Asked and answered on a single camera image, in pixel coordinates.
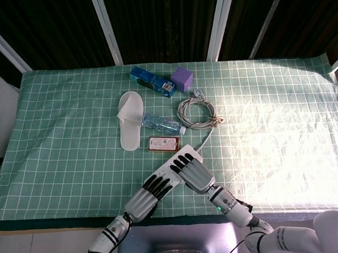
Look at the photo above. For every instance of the purple cube box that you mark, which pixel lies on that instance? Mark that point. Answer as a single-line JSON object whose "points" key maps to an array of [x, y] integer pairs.
{"points": [[183, 80]]}

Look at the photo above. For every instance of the green checked tablecloth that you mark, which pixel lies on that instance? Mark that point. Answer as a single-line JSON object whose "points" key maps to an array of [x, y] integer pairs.
{"points": [[70, 140]]}

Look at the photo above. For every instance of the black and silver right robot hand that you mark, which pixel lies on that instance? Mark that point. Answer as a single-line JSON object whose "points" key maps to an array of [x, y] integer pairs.
{"points": [[197, 177]]}

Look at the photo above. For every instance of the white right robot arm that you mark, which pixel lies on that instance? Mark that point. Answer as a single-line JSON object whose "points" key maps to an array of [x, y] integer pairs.
{"points": [[240, 211]]}

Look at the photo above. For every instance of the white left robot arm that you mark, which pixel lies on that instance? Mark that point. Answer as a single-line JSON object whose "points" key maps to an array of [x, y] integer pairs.
{"points": [[102, 246]]}

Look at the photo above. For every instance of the white power strip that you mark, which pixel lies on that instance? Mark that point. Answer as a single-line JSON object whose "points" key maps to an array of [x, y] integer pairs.
{"points": [[168, 169]]}

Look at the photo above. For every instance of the clear plastic water bottle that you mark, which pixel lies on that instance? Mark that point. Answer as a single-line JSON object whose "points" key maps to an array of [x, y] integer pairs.
{"points": [[160, 123]]}

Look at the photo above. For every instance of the grey robot torso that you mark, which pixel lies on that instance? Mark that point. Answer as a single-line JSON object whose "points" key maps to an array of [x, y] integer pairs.
{"points": [[178, 243]]}

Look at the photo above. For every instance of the dark partition curtain panel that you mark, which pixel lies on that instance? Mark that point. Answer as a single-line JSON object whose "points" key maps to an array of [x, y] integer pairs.
{"points": [[315, 15], [163, 21], [53, 30], [245, 18]]}

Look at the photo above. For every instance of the brown box with white label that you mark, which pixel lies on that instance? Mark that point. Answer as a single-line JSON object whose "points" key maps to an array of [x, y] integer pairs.
{"points": [[164, 144]]}

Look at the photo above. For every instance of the white disposable slipper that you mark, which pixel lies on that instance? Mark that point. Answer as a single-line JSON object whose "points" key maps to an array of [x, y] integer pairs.
{"points": [[130, 132]]}

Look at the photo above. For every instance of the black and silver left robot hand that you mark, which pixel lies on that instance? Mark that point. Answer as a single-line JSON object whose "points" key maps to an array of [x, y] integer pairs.
{"points": [[143, 203]]}

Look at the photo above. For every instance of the long blue cardboard box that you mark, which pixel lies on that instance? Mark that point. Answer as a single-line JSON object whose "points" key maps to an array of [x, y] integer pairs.
{"points": [[151, 81]]}

